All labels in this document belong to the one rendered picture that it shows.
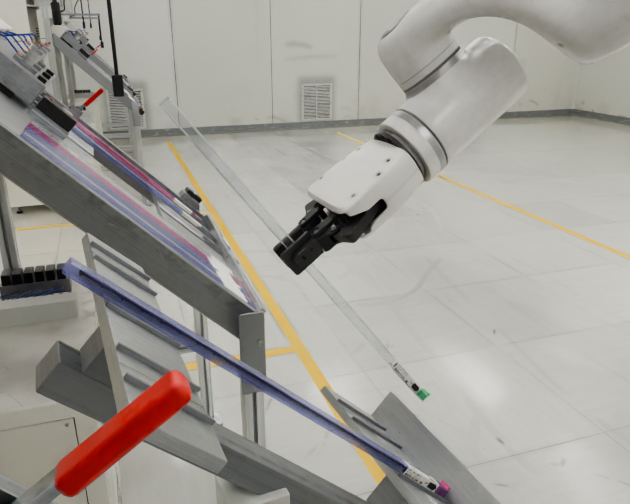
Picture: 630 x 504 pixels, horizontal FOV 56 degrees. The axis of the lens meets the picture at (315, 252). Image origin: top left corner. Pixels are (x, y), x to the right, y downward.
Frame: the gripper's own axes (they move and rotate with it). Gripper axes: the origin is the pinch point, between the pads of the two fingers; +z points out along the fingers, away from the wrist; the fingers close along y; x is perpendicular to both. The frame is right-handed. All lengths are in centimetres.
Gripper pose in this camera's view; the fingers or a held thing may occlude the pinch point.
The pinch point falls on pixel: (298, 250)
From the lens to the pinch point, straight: 65.4
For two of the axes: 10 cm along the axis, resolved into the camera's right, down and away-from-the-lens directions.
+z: -7.4, 6.7, -0.9
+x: 5.5, 6.7, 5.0
